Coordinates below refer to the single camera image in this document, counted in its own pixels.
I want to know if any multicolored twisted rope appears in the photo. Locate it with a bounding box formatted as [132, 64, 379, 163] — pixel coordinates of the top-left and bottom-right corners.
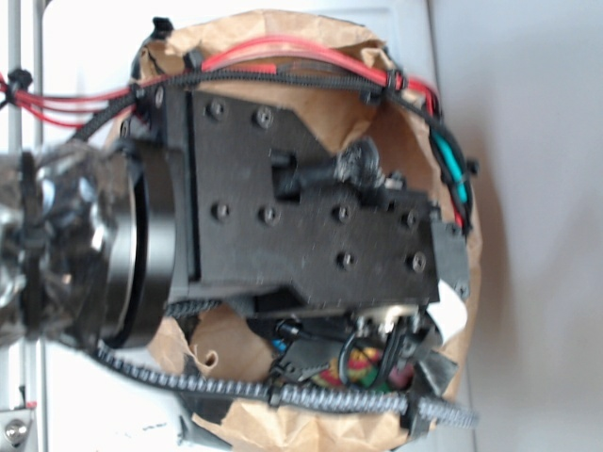
[319, 347, 392, 390]

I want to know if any brown paper bag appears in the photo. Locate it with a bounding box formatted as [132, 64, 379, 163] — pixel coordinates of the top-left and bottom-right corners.
[136, 8, 482, 451]

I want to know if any black white braided cable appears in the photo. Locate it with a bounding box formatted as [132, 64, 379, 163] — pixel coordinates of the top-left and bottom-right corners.
[96, 341, 480, 429]

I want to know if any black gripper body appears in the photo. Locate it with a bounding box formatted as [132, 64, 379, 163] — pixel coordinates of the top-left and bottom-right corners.
[130, 87, 470, 315]

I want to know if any teal cable sleeve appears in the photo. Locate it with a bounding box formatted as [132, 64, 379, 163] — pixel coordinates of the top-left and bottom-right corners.
[431, 131, 470, 203]

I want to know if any aluminium extrusion rail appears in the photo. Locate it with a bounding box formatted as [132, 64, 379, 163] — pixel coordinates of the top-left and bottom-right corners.
[1, 1, 48, 451]

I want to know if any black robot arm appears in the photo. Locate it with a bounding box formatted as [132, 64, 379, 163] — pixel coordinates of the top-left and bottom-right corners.
[1, 87, 469, 348]

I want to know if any pink plush toy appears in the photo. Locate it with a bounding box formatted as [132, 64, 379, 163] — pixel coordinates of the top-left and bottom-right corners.
[388, 364, 415, 390]

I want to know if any red cable bundle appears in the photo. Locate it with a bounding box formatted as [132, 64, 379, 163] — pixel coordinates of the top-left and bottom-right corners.
[0, 35, 467, 227]

